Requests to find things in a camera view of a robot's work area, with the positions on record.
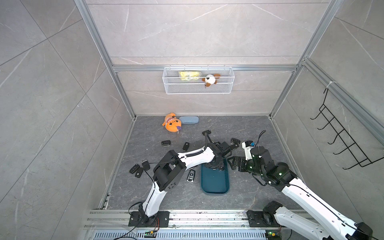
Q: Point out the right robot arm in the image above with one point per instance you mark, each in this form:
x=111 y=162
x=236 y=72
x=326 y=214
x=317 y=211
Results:
x=327 y=223

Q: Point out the black flip key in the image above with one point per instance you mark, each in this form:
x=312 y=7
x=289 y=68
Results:
x=166 y=143

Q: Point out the yellow plush in basket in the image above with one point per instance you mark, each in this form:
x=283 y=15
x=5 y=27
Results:
x=189 y=75

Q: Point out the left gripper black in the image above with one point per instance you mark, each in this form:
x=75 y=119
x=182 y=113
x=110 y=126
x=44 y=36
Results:
x=221 y=164

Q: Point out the black wall hook rack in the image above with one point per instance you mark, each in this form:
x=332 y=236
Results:
x=342 y=135

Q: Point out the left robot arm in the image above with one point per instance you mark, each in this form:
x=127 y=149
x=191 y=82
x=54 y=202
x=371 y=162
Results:
x=169 y=171

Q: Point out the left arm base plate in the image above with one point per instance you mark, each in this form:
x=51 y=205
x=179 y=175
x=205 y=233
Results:
x=159 y=220

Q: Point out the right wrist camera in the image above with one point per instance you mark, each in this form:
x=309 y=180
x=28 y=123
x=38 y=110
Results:
x=247 y=146

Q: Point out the light blue glasses case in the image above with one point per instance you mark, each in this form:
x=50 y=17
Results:
x=189 y=119

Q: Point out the BMW key silver black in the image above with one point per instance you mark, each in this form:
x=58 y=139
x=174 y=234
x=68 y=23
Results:
x=191 y=176

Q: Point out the teal storage box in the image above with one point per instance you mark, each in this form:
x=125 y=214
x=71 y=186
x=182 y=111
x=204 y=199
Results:
x=215 y=182

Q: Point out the white wire basket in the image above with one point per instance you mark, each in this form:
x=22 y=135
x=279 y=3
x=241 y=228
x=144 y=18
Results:
x=174 y=86

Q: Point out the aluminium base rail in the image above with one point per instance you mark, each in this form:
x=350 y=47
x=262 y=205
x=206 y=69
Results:
x=184 y=225

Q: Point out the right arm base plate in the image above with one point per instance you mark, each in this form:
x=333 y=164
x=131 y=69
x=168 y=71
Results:
x=262 y=219

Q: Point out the black VW key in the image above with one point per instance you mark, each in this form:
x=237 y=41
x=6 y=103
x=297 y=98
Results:
x=186 y=146

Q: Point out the brown white plush dog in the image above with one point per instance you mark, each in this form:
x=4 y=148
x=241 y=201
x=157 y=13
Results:
x=211 y=80

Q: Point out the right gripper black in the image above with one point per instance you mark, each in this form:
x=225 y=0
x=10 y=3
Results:
x=240 y=159

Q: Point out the orange plush toy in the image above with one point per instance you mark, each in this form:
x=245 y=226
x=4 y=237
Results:
x=172 y=124

